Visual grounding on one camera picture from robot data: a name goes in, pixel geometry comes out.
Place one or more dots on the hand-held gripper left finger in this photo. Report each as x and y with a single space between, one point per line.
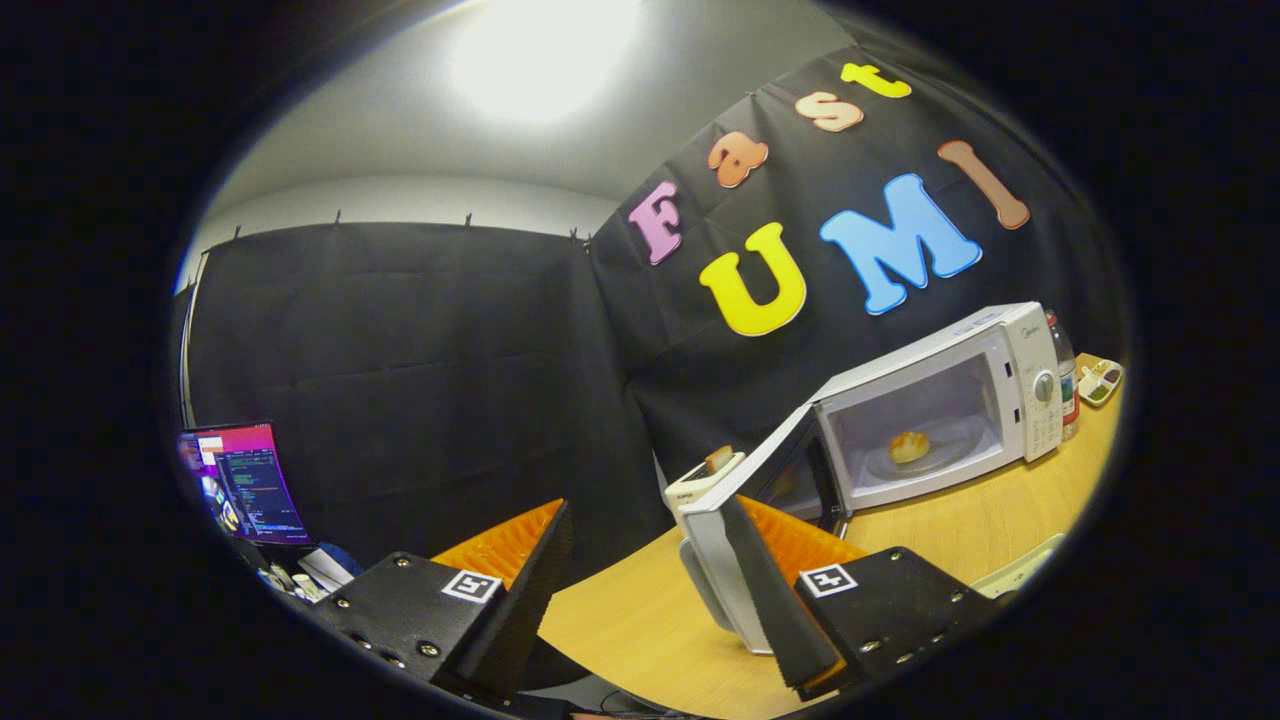
515 610

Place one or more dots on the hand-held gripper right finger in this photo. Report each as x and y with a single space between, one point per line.
780 610

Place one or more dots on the golden bread bun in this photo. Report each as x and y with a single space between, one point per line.
909 447

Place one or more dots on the white microwave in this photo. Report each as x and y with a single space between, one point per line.
930 350

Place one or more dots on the white toaster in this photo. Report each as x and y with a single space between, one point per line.
700 490

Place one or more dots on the brown toast slice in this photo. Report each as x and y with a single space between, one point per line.
718 459

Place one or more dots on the glass turntable plate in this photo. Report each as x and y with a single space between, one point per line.
950 450

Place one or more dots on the cream cherry print tray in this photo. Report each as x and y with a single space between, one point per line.
1020 570

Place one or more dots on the laptop with lit screen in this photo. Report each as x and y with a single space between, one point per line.
250 480

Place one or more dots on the clear bottle with red label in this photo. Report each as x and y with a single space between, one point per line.
1066 385

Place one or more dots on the white divided dish of beans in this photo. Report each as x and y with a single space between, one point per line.
1100 382

